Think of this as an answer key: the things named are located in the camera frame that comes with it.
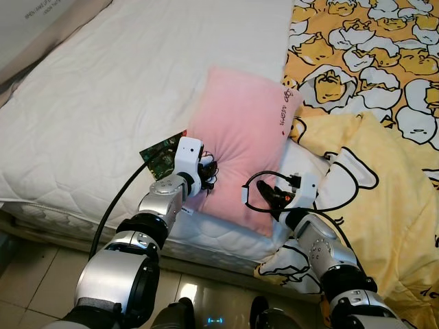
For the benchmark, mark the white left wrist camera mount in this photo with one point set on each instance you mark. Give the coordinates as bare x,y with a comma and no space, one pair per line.
186,154

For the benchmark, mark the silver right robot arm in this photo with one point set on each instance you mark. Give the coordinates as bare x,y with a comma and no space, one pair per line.
322,250

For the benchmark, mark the dark robot leg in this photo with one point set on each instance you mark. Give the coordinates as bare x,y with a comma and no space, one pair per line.
274,317
173,315

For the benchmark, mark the pale yellow cartoon blanket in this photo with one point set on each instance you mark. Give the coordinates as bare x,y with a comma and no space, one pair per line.
384,226

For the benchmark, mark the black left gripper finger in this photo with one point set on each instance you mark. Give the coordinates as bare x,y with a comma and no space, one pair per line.
209,179
211,163

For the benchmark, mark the grey printed headboard panel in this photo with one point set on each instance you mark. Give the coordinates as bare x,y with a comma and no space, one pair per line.
27,27

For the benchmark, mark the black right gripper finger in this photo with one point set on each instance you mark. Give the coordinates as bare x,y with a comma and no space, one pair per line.
266,192
271,208

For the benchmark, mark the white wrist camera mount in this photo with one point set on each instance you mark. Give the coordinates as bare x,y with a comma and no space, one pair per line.
186,154
306,192

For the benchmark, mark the dark green book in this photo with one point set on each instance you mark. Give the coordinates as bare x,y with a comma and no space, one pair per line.
156,156

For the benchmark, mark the beige bed base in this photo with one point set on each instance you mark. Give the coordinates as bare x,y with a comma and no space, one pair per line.
219,267

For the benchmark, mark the pink pillow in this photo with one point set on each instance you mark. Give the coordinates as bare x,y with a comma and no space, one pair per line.
240,130

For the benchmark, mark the white quilted mattress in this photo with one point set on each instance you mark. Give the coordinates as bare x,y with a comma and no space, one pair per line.
103,89

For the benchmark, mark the orange egg print bedsheet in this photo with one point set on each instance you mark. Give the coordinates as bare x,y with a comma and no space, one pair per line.
363,62

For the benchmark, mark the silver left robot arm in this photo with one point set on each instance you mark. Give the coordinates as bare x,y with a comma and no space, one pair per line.
116,274

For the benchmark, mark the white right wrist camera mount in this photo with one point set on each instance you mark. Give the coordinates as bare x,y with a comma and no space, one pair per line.
306,192

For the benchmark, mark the dark right robot leg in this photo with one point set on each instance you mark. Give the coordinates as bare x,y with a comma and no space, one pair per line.
274,317

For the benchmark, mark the dark left robot leg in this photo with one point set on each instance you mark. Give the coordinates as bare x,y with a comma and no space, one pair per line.
173,315

